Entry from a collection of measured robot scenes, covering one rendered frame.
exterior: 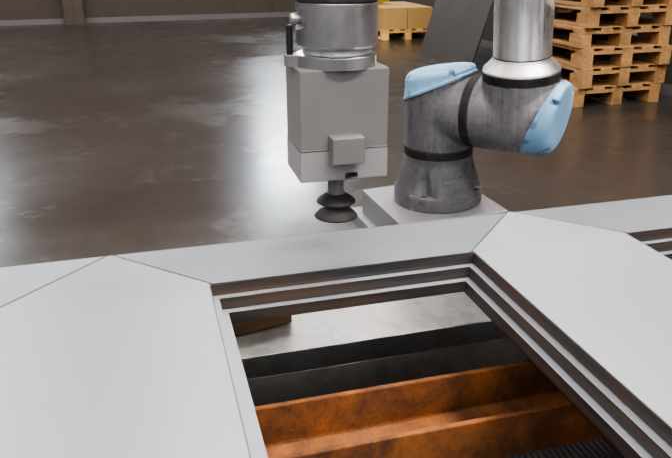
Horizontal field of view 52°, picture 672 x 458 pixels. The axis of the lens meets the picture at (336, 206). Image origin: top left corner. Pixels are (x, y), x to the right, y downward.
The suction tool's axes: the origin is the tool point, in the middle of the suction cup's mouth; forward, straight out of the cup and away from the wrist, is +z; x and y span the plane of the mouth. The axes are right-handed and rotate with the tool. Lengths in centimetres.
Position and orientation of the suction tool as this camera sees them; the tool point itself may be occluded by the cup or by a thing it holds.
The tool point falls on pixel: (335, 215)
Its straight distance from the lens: 69.7
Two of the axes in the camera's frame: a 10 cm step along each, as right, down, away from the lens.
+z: 0.0, 9.4, 3.5
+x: -2.6, -3.4, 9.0
